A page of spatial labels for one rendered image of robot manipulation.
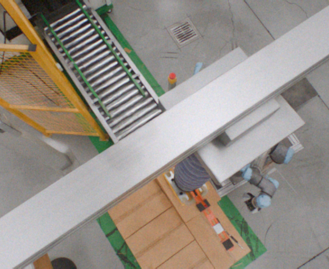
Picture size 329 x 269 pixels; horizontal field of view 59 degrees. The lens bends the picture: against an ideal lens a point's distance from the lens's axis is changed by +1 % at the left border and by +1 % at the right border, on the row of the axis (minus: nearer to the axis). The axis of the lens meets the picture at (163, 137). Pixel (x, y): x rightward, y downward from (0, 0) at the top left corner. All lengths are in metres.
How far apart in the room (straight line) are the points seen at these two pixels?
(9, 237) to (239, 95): 0.56
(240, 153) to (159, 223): 2.36
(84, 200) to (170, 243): 2.53
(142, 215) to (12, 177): 1.85
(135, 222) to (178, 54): 2.39
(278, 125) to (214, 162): 0.21
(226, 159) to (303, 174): 3.29
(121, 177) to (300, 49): 0.50
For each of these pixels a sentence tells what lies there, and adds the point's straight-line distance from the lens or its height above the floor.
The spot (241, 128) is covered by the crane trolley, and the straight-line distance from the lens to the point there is 0.74.
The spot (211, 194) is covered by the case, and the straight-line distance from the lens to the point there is 2.74.
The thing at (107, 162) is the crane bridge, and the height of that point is 3.05.
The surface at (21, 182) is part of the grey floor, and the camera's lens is 4.09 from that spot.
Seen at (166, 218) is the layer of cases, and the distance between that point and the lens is 3.10.
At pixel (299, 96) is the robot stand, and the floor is 2.03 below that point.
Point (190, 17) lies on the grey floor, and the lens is 4.61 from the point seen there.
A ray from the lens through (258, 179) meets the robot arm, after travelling 1.89.
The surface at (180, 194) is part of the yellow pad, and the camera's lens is 2.55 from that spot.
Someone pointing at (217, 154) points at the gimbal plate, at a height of 2.88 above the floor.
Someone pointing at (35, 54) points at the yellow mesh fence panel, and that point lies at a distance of 2.01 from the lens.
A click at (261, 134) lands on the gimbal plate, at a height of 2.87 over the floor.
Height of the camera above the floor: 3.65
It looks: 75 degrees down
